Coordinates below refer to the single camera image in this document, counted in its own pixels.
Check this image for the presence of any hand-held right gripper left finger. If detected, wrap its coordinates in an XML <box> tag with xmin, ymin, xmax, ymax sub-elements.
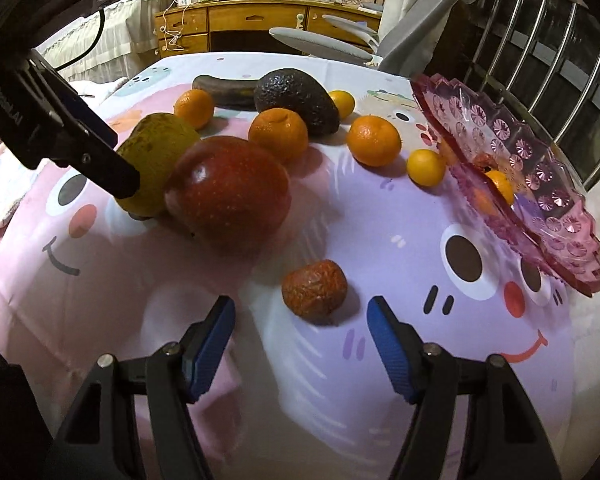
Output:
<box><xmin>42</xmin><ymin>295</ymin><xmax>237</xmax><ymax>480</ymax></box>

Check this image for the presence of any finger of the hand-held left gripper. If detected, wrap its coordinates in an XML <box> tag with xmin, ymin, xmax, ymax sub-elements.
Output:
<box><xmin>27</xmin><ymin>50</ymin><xmax>119</xmax><ymax>152</ymax></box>
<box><xmin>45</xmin><ymin>130</ymin><xmax>142</xmax><ymax>200</ymax></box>

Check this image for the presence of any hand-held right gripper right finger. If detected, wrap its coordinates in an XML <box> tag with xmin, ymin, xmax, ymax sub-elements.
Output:
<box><xmin>367</xmin><ymin>296</ymin><xmax>563</xmax><ymax>480</ymax></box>

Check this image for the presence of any yellow-green pear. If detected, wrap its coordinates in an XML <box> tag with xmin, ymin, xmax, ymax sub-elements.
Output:
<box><xmin>115</xmin><ymin>112</ymin><xmax>202</xmax><ymax>218</ymax></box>

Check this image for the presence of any orange tangerine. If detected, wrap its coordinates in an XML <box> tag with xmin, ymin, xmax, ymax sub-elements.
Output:
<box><xmin>472</xmin><ymin>170</ymin><xmax>516</xmax><ymax>213</ymax></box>
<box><xmin>346</xmin><ymin>115</ymin><xmax>402</xmax><ymax>167</ymax></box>
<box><xmin>248</xmin><ymin>108</ymin><xmax>309</xmax><ymax>163</ymax></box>
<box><xmin>173</xmin><ymin>89</ymin><xmax>216</xmax><ymax>130</ymax></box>

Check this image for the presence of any orange tomato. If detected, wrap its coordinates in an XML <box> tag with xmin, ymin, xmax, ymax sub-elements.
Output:
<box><xmin>163</xmin><ymin>135</ymin><xmax>292</xmax><ymax>255</ymax></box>

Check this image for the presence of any blackened banana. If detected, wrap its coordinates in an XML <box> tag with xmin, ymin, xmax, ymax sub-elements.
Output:
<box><xmin>192</xmin><ymin>75</ymin><xmax>261</xmax><ymax>111</ymax></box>

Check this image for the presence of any dark avocado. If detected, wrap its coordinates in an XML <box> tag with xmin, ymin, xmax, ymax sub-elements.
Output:
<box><xmin>253</xmin><ymin>68</ymin><xmax>341</xmax><ymax>137</ymax></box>

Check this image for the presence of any pink glass fruit plate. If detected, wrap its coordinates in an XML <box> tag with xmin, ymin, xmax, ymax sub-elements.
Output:
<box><xmin>411</xmin><ymin>74</ymin><xmax>600</xmax><ymax>298</ymax></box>

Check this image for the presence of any white lace curtain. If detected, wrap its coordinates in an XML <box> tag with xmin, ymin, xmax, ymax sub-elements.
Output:
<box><xmin>40</xmin><ymin>0</ymin><xmax>162</xmax><ymax>86</ymax></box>

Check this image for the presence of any white floral quilt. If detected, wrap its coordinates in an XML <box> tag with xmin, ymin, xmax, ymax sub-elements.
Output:
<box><xmin>0</xmin><ymin>145</ymin><xmax>48</xmax><ymax>241</ymax></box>

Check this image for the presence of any wrinkled red-brown fruit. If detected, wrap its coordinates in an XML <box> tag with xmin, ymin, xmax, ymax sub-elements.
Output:
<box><xmin>281</xmin><ymin>259</ymin><xmax>348</xmax><ymax>326</ymax></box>

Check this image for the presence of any cartoon printed blanket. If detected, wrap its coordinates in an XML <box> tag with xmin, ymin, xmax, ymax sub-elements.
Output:
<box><xmin>0</xmin><ymin>52</ymin><xmax>600</xmax><ymax>480</ymax></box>

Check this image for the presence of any small yellow-orange citrus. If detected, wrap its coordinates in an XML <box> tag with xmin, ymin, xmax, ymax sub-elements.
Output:
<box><xmin>406</xmin><ymin>148</ymin><xmax>447</xmax><ymax>187</ymax></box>
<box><xmin>328</xmin><ymin>90</ymin><xmax>357</xmax><ymax>120</ymax></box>

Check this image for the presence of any wooden desk with drawers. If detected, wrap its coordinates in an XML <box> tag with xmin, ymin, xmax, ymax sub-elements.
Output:
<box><xmin>155</xmin><ymin>0</ymin><xmax>386</xmax><ymax>58</ymax></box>

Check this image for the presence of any grey office chair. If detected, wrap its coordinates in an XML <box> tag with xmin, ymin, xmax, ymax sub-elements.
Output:
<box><xmin>269</xmin><ymin>0</ymin><xmax>496</xmax><ymax>78</ymax></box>

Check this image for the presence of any black cable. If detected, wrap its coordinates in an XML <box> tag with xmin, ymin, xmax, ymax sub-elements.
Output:
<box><xmin>55</xmin><ymin>7</ymin><xmax>106</xmax><ymax>70</ymax></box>

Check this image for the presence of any white charging cable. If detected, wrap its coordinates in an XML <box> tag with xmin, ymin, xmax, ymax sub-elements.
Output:
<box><xmin>157</xmin><ymin>0</ymin><xmax>193</xmax><ymax>55</ymax></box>

